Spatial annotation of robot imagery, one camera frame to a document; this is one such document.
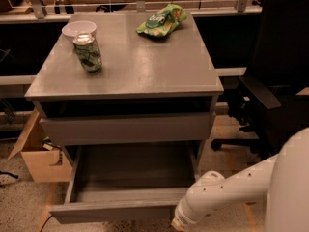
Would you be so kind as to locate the foam-padded gripper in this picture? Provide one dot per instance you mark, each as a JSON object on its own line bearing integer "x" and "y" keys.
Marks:
{"x": 183, "y": 215}

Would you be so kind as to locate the grey drawer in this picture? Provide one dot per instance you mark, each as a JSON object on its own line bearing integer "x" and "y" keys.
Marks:
{"x": 128, "y": 181}
{"x": 128, "y": 129}

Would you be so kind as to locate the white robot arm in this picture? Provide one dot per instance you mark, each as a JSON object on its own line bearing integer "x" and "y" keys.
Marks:
{"x": 283, "y": 180}

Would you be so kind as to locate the grey top drawer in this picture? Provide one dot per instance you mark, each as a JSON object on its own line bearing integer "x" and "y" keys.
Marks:
{"x": 128, "y": 129}

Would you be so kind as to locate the grey drawer cabinet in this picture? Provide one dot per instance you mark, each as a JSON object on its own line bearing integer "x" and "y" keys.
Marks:
{"x": 140, "y": 76}

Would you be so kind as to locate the open cardboard box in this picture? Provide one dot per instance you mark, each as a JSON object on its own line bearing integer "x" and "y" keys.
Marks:
{"x": 46, "y": 163}

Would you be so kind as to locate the black office chair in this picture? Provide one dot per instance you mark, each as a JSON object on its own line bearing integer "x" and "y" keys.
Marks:
{"x": 267, "y": 100}

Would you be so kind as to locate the glass jar with green contents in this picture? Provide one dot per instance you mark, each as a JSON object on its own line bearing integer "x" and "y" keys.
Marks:
{"x": 88, "y": 53}

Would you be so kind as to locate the green chip bag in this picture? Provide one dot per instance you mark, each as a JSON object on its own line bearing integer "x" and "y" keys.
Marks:
{"x": 163, "y": 22}

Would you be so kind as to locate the white bowl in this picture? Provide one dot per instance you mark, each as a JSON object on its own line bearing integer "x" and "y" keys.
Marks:
{"x": 72, "y": 29}

